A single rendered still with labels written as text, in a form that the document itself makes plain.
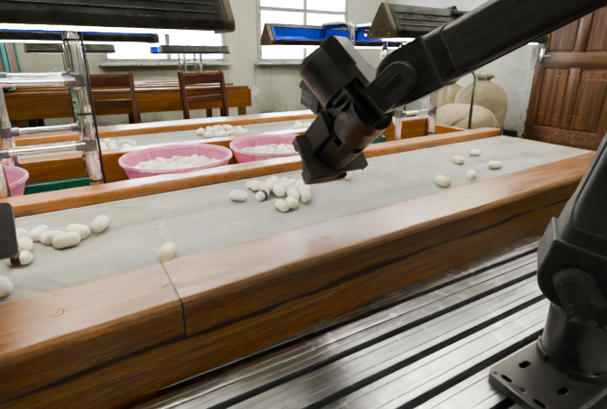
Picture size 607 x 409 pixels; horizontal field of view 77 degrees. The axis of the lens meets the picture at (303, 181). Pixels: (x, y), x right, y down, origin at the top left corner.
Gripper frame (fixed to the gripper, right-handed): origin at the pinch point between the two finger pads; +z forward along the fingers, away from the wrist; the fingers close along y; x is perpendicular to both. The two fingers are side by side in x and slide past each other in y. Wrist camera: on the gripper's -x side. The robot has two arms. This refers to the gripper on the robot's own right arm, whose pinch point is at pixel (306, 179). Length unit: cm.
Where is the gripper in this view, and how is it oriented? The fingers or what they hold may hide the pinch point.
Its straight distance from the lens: 62.0
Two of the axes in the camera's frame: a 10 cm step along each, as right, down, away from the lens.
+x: 3.4, 8.9, -2.9
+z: -4.0, 4.2, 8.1
